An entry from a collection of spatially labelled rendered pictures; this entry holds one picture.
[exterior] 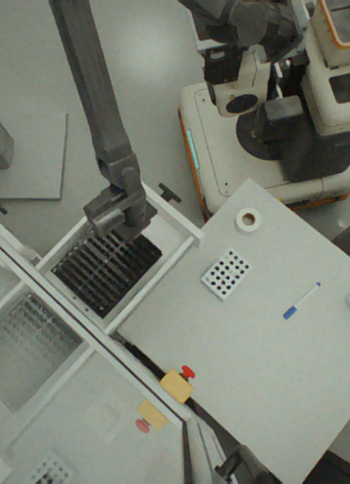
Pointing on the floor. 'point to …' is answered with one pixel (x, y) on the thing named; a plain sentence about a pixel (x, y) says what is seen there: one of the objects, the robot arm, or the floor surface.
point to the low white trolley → (261, 334)
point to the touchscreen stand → (28, 155)
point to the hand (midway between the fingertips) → (132, 232)
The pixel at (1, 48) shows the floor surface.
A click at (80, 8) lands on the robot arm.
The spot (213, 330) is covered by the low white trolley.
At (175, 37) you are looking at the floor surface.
